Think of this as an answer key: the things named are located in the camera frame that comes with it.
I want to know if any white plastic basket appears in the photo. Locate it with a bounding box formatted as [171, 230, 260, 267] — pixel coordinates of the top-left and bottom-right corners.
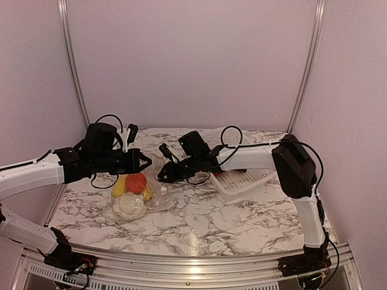
[200, 128, 279, 201]

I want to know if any fake orange tomato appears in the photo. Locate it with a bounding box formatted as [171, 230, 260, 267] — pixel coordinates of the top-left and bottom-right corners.
[125, 173, 147, 194]

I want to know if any right aluminium frame post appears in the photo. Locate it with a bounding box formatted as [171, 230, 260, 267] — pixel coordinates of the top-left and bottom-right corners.
[287, 0, 327, 133]

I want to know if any front aluminium frame rail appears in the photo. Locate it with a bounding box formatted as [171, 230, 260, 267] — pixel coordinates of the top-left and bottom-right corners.
[8, 238, 363, 290]

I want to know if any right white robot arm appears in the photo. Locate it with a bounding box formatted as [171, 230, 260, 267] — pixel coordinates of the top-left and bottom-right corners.
[158, 131, 331, 277]

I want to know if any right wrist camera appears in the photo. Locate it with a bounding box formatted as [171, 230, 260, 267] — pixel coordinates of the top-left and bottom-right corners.
[158, 143, 180, 163]

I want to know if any left aluminium frame post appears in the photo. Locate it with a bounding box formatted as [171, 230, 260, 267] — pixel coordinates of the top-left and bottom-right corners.
[58, 0, 90, 129]

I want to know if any fake white cauliflower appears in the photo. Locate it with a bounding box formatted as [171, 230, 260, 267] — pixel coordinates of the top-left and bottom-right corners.
[112, 193, 146, 221]

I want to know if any clear zip top bag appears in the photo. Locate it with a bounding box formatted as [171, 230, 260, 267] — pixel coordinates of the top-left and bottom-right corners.
[111, 153, 177, 224]

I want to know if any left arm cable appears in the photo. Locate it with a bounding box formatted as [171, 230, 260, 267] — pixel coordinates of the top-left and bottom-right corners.
[94, 113, 125, 143]

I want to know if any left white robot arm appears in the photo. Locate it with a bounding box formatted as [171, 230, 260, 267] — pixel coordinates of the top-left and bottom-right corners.
[1, 147, 152, 269]

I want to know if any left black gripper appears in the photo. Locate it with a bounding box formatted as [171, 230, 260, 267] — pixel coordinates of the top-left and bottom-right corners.
[92, 147, 152, 175]

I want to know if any aluminium frame post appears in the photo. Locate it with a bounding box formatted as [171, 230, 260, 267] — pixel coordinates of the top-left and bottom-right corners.
[58, 0, 90, 129]
[287, 0, 327, 133]

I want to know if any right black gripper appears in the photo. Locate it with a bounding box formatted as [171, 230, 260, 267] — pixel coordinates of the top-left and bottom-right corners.
[155, 154, 201, 183]

